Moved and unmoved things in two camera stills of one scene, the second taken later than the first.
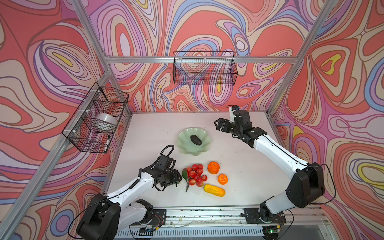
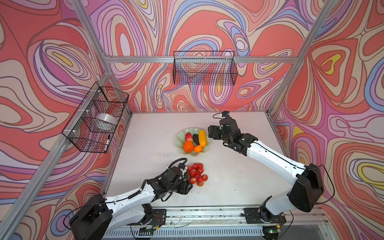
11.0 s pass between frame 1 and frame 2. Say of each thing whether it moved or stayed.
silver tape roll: stayed
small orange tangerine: moved
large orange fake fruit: moved
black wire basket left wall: stayed
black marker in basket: stayed
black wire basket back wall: stayed
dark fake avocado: stayed
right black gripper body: moved
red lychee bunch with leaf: stayed
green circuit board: stayed
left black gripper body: moved
